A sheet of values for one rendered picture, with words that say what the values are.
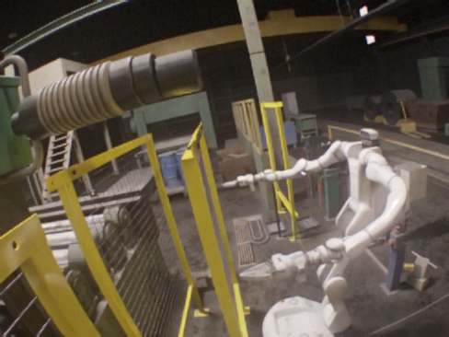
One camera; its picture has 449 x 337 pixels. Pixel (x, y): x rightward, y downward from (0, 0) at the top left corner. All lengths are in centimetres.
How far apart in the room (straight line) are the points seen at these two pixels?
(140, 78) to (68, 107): 25
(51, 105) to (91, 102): 15
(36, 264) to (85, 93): 52
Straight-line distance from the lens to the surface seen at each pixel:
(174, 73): 73
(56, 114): 87
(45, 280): 46
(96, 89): 78
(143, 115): 1276
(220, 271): 92
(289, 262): 95
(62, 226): 279
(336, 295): 182
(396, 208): 105
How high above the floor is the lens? 194
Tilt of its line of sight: 14 degrees down
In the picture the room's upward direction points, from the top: 12 degrees counter-clockwise
